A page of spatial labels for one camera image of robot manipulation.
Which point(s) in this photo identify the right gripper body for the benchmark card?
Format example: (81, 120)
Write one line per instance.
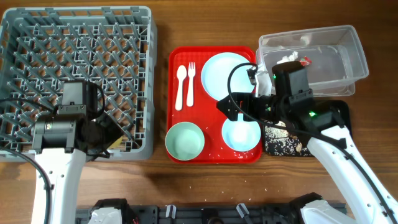
(259, 108)

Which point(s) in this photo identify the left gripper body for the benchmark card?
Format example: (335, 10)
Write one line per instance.
(107, 132)

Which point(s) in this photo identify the yellow plastic cup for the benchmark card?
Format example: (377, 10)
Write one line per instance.
(116, 143)

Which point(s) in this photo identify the small light blue bowl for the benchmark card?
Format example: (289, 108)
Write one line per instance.
(241, 135)

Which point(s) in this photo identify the rice and food leftovers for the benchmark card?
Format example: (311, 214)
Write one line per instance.
(279, 142)

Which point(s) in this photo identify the large light blue plate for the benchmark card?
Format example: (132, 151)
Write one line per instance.
(215, 72)

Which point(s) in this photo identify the white tissue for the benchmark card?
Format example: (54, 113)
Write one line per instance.
(289, 58)

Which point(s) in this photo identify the red snack wrapper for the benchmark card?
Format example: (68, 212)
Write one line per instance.
(305, 61)

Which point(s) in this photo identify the white plastic fork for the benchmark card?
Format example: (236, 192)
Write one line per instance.
(191, 74)

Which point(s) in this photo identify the white plastic spoon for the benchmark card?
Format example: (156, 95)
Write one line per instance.
(181, 75)

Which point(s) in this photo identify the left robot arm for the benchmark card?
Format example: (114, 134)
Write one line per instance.
(75, 132)

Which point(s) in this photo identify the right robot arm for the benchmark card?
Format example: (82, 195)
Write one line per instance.
(321, 127)

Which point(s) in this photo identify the black waste tray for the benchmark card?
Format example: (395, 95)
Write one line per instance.
(344, 111)

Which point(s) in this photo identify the grey dishwasher rack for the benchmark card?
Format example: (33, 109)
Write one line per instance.
(114, 47)

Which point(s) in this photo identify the red plastic tray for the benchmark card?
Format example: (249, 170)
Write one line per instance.
(204, 113)

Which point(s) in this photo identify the clear plastic bin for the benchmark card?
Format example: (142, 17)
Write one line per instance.
(337, 56)

